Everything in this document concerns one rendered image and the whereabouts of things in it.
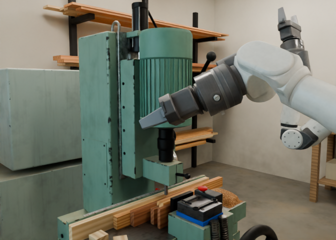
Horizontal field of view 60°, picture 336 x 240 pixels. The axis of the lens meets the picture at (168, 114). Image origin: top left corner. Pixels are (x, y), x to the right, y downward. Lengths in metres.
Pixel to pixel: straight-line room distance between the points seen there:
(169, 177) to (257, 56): 0.55
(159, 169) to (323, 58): 3.47
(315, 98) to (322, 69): 3.69
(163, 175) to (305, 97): 0.59
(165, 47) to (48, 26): 2.44
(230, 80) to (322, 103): 0.16
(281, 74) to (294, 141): 0.71
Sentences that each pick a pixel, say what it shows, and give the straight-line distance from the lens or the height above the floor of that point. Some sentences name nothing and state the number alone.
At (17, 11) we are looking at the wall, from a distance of 3.18.
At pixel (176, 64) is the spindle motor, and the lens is 0.91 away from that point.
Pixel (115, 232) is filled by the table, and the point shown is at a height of 0.90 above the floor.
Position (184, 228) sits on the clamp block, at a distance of 0.86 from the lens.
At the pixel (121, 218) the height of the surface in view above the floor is 0.93.
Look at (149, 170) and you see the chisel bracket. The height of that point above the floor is 1.03.
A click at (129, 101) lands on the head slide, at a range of 1.02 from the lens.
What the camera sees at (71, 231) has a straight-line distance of 0.89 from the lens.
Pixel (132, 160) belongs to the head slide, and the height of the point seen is 1.07.
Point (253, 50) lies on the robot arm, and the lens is 0.58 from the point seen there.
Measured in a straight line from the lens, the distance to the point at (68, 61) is 2.77.
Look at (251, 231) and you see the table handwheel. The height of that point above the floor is 0.95.
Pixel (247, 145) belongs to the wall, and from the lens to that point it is 4.72.
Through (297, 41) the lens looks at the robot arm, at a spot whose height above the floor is 1.50.
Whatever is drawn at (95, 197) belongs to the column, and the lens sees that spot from 1.24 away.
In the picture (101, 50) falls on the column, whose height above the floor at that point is 1.45.
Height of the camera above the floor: 1.34
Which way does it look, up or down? 6 degrees down
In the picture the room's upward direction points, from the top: straight up
